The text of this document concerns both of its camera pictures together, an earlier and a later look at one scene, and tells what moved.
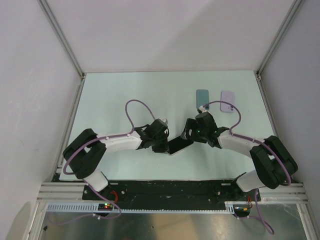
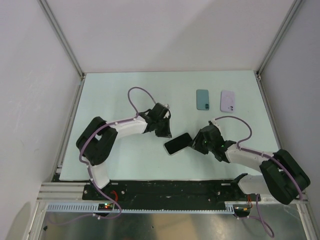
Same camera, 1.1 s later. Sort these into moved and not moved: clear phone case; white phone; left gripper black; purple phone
Moved: left gripper black
Not moved: white phone; clear phone case; purple phone
